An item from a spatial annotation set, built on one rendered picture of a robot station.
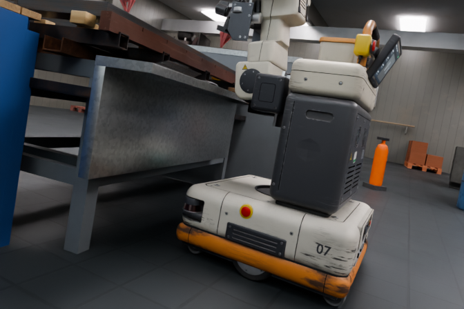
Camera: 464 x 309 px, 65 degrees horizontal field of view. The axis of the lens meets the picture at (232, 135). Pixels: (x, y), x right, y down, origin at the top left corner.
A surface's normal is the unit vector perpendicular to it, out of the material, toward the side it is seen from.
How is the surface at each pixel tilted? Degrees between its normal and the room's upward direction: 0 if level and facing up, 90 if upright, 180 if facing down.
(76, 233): 90
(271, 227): 90
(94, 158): 90
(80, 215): 90
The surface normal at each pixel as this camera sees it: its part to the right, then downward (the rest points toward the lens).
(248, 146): -0.32, 0.00
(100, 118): 0.93, 0.18
